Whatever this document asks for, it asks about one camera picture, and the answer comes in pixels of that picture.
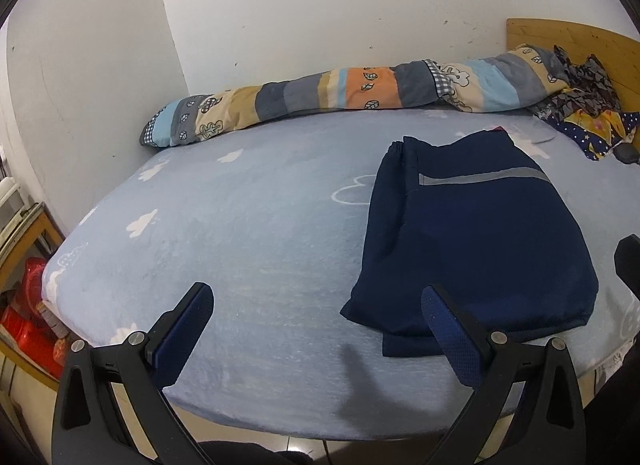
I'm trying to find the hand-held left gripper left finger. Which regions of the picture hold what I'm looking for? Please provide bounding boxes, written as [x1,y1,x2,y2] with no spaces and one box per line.
[51,281,216,465]

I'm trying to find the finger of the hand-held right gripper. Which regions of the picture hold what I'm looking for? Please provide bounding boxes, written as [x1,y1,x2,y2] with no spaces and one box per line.
[614,234,640,296]

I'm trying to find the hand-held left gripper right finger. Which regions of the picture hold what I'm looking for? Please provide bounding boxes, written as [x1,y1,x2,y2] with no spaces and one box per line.
[421,284,586,465]

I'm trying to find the navy blue pants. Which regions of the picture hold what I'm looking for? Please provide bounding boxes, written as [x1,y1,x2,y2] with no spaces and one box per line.
[340,129,600,358]

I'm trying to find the dark grey small object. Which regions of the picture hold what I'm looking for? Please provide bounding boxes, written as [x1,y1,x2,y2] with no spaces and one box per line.
[614,142,640,165]

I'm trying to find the light blue bed sheet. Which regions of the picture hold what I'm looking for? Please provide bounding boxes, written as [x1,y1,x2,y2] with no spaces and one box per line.
[42,108,640,441]

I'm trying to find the yellow navy star-printed cloth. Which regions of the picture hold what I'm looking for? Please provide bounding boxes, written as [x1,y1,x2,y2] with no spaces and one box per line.
[547,108,640,161]

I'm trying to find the red plastic stool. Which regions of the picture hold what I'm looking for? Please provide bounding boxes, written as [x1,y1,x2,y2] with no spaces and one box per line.
[0,256,68,381]

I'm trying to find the grey patterned cloth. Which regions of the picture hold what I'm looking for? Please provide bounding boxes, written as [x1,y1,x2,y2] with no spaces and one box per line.
[532,45,623,118]

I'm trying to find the wooden rack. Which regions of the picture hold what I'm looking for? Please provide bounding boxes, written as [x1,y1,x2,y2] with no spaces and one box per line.
[0,200,66,291]

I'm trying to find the white radiator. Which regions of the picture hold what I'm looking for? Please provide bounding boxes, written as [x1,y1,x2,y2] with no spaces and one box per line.
[0,145,31,246]

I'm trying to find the wooden headboard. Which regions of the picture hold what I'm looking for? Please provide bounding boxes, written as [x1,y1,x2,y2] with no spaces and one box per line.
[506,18,640,111]

